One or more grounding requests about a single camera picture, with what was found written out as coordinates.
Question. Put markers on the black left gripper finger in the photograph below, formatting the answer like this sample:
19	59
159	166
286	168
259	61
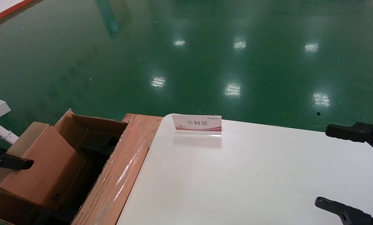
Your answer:
11	162

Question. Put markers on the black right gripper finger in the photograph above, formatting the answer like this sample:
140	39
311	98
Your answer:
345	132
345	212

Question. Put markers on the small cardboard box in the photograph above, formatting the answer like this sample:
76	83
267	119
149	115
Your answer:
46	168

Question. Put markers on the large open cardboard box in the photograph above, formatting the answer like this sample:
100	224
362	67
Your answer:
120	175

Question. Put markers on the white metal pipe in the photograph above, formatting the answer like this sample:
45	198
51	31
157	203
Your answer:
2	132

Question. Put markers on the acrylic sign with red print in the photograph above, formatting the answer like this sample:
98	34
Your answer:
198	123

